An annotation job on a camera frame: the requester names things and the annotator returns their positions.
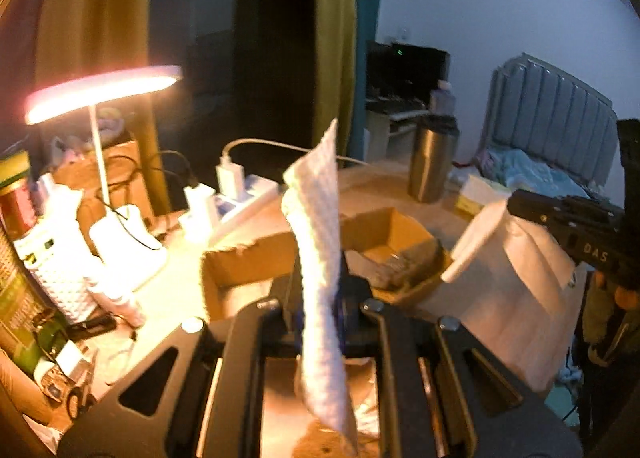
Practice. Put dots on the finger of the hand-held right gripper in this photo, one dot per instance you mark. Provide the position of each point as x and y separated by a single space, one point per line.
550 213

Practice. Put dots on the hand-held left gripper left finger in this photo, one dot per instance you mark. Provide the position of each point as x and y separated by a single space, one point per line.
292 295

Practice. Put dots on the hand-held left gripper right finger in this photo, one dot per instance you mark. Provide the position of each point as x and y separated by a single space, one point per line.
352 290

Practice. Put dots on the cardboard box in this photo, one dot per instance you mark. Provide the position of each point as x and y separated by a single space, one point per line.
240 263

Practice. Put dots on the person's right hand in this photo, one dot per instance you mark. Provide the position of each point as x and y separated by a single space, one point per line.
625 297

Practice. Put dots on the blue printed blanket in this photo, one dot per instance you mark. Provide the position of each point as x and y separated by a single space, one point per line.
535 175

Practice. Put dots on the grey cloth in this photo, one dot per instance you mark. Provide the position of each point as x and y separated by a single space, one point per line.
405 263

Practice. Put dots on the white yellow plastic bag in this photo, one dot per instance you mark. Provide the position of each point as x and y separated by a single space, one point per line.
475 193

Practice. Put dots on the white power strip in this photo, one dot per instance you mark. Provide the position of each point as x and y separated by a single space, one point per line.
240 213

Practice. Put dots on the grey padded headboard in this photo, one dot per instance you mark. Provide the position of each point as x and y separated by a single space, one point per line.
550 112

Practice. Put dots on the stainless steel tumbler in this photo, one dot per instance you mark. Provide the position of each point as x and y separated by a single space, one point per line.
431 162

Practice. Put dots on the clear plastic water bottle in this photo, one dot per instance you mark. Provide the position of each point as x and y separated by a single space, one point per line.
442 100

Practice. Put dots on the white computer desk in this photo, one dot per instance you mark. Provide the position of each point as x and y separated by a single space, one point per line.
390 130

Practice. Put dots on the stack of paper cups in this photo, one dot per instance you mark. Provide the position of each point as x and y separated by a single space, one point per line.
117 300

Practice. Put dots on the black keyboard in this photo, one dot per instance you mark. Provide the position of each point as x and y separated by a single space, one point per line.
400 112

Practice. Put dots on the black computer monitors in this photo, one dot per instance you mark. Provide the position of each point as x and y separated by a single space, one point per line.
422 70

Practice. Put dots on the brown paper bag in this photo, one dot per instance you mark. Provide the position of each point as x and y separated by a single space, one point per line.
120 172

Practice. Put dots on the black computer monitor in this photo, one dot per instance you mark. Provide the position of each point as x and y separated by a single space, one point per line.
380 62

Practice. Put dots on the white textured container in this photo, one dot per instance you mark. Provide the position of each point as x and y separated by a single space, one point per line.
57 263

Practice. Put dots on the small dark green bottle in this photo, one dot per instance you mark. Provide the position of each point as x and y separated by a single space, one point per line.
50 338

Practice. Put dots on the teal curtain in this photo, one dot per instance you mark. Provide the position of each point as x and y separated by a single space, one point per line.
367 37

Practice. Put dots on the yellow curtain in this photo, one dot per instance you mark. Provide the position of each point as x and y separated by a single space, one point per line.
334 37
95 12

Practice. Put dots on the dark glass sliding door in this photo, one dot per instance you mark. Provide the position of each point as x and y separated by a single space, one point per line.
240 37

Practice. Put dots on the green printed canister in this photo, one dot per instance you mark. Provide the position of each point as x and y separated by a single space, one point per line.
15 298

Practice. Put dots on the white desk lamp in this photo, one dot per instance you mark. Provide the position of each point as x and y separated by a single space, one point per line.
100 87

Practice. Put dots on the red jar with yellow lid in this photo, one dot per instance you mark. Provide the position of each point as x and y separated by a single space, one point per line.
17 203

